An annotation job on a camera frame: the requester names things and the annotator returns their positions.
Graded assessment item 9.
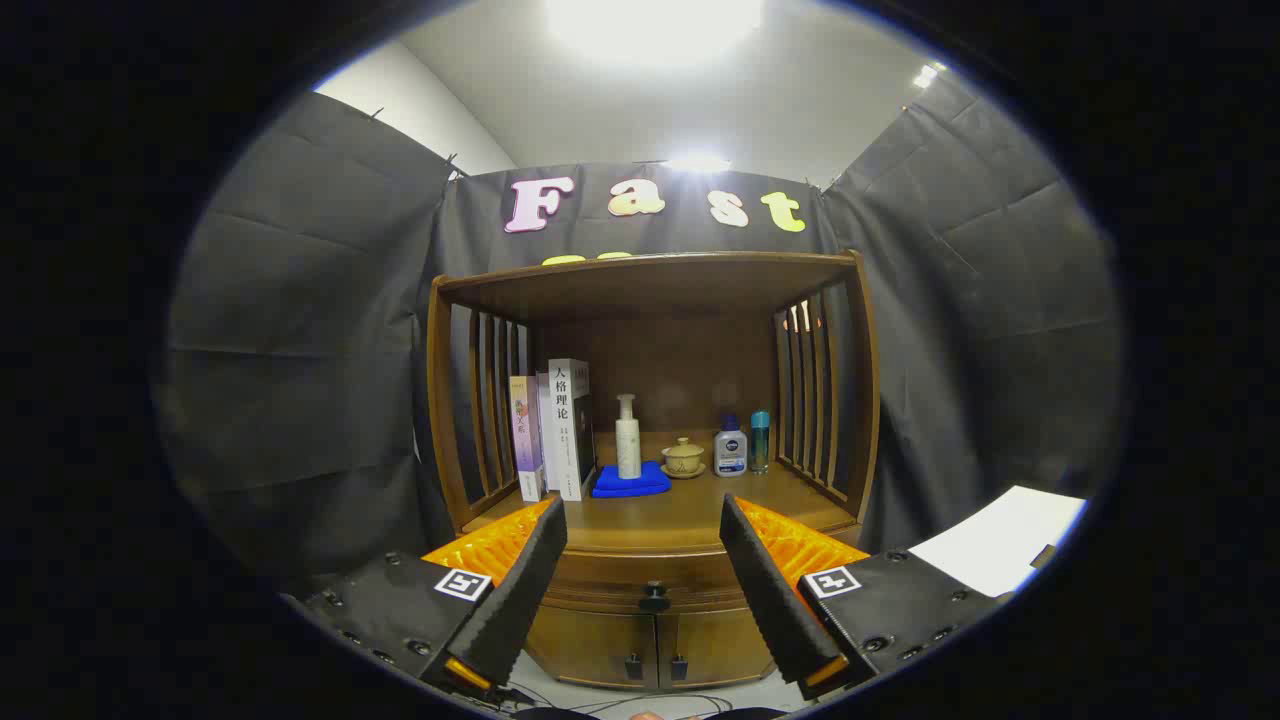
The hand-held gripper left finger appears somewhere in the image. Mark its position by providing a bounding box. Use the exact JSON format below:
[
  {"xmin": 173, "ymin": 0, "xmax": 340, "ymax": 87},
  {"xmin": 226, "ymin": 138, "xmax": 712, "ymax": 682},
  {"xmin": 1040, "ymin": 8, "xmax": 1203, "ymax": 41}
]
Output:
[{"xmin": 300, "ymin": 497, "xmax": 568, "ymax": 696}]

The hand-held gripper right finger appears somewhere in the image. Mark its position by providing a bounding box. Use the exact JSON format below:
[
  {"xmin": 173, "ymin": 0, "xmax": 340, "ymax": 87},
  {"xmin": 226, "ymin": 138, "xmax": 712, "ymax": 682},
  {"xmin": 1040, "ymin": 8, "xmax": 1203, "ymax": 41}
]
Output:
[{"xmin": 719, "ymin": 492, "xmax": 1006, "ymax": 701}]

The brown wooden drawer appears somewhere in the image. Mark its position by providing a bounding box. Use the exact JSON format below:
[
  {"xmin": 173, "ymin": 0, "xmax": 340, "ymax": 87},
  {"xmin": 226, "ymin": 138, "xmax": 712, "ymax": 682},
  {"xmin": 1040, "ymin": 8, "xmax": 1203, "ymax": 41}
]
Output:
[{"xmin": 545, "ymin": 548, "xmax": 746, "ymax": 613}]

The wooden cabinet door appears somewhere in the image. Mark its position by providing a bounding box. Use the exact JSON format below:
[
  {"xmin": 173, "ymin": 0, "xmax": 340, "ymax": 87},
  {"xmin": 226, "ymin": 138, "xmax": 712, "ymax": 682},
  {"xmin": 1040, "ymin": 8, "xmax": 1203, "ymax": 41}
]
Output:
[
  {"xmin": 525, "ymin": 605, "xmax": 659, "ymax": 691},
  {"xmin": 657, "ymin": 605, "xmax": 779, "ymax": 691}
]

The wooden countertop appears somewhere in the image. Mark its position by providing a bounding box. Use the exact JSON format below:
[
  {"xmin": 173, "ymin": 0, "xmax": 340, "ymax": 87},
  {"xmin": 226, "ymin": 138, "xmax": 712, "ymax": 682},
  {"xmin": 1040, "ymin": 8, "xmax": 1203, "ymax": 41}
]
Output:
[{"xmin": 465, "ymin": 430, "xmax": 861, "ymax": 553}]

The brown wooden cabinet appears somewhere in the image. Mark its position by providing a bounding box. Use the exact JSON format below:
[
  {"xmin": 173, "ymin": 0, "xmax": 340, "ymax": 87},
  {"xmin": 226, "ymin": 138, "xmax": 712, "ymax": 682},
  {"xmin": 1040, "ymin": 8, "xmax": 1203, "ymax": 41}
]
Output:
[{"xmin": 425, "ymin": 250, "xmax": 883, "ymax": 693}]

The white blue-capped lotion bottle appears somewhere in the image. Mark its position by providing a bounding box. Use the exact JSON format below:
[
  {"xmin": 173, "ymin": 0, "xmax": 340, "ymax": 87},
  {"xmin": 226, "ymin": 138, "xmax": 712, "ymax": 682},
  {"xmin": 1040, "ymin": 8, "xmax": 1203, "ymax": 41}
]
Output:
[{"xmin": 713, "ymin": 414, "xmax": 749, "ymax": 478}]

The purple book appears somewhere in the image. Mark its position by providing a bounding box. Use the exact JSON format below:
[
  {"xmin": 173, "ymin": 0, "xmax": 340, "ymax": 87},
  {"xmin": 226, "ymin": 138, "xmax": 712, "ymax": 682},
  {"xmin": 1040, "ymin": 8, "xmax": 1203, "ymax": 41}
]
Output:
[{"xmin": 509, "ymin": 375, "xmax": 546, "ymax": 503}]

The blue folded cloth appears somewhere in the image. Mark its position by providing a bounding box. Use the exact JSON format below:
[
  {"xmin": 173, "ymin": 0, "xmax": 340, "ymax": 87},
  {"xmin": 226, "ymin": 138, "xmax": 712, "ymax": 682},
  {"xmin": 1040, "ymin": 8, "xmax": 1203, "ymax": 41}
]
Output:
[{"xmin": 591, "ymin": 460, "xmax": 673, "ymax": 499}]

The beige lidded teacup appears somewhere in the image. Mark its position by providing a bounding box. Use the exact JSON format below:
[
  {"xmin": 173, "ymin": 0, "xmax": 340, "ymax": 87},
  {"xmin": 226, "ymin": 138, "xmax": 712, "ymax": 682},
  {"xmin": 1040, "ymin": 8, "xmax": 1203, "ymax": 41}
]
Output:
[{"xmin": 661, "ymin": 437, "xmax": 707, "ymax": 480}]

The thin white book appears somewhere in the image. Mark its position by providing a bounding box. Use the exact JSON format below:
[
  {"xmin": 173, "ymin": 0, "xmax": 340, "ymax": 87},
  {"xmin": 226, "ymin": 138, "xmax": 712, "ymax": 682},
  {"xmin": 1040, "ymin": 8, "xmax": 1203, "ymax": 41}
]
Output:
[{"xmin": 535, "ymin": 372, "xmax": 561, "ymax": 493}]

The thick white book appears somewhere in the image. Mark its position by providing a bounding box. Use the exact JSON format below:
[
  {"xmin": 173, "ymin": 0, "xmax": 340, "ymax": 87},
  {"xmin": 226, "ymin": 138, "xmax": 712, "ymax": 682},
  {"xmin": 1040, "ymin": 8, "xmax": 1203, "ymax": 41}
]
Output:
[{"xmin": 548, "ymin": 358, "xmax": 598, "ymax": 502}]

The white pump bottle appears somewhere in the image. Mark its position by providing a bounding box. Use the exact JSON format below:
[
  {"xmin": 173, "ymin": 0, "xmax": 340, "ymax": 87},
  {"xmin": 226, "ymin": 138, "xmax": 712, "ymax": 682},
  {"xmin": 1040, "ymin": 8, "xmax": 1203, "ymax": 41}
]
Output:
[{"xmin": 615, "ymin": 394, "xmax": 643, "ymax": 480}]

